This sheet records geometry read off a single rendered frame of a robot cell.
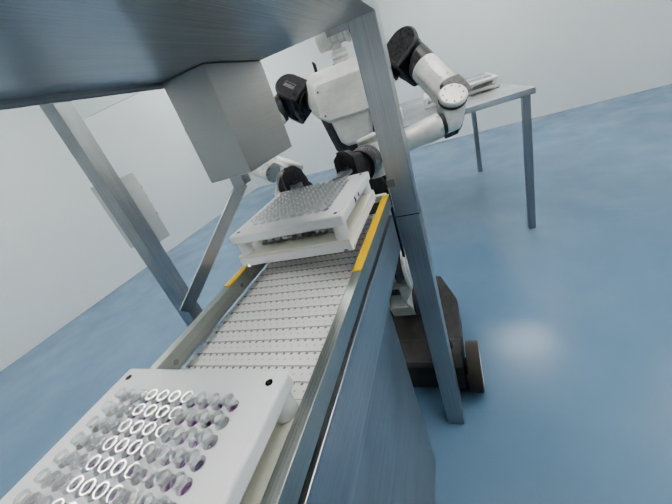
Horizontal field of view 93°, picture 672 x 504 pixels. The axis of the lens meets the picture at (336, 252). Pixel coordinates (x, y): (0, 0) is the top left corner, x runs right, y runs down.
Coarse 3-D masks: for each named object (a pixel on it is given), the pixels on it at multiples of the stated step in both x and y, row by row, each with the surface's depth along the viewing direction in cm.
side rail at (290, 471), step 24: (384, 216) 73; (360, 288) 51; (336, 312) 45; (336, 336) 40; (336, 360) 39; (312, 384) 35; (312, 408) 32; (312, 432) 32; (288, 456) 28; (288, 480) 27
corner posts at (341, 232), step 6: (366, 186) 73; (366, 192) 74; (336, 228) 56; (342, 228) 56; (348, 228) 57; (336, 234) 57; (342, 234) 56; (348, 234) 57; (240, 246) 64; (246, 246) 64; (252, 246) 66; (246, 252) 65
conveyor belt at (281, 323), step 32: (320, 256) 70; (352, 256) 66; (256, 288) 67; (288, 288) 62; (320, 288) 59; (224, 320) 59; (256, 320) 56; (288, 320) 53; (320, 320) 50; (224, 352) 51; (256, 352) 48; (288, 352) 46; (320, 352) 44
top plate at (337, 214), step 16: (352, 176) 74; (368, 176) 73; (352, 192) 63; (336, 208) 58; (352, 208) 60; (272, 224) 62; (288, 224) 59; (304, 224) 57; (320, 224) 56; (336, 224) 55; (240, 240) 63; (256, 240) 62
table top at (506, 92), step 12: (504, 84) 219; (468, 96) 223; (480, 96) 207; (492, 96) 193; (504, 96) 181; (516, 96) 181; (408, 108) 271; (420, 108) 247; (432, 108) 227; (468, 108) 187; (480, 108) 186; (408, 120) 214
